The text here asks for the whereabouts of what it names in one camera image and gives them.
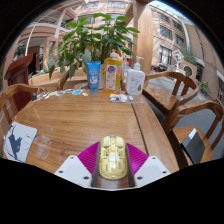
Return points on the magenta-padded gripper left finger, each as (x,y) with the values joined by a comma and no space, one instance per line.
(86,156)

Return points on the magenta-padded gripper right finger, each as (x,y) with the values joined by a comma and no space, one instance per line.
(136,158)

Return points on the yellow computer mouse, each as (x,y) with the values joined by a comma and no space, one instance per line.
(113,160)

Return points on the grey cat-print mouse pad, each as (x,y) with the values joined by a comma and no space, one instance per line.
(25,136)

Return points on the black flat notebook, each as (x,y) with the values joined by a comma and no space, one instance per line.
(193,148)

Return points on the small white packet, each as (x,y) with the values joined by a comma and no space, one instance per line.
(117,98)

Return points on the wooden armchair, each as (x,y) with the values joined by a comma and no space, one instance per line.
(16,88)
(63,78)
(163,96)
(200,106)

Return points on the white pump bottle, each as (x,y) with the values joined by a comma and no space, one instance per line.
(135,83)

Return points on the blue squeeze tube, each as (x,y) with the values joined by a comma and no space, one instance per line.
(93,76)

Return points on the orange dish soap bottle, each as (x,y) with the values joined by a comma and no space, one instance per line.
(112,75)

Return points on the wooden planter bench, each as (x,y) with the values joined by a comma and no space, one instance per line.
(40,79)

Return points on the white outdoor sculpture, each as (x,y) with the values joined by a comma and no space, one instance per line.
(178,59)

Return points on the dark red wooden podium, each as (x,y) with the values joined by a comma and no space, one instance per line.
(18,73)

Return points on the green potted plant, white pot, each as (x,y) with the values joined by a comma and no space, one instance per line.
(96,36)

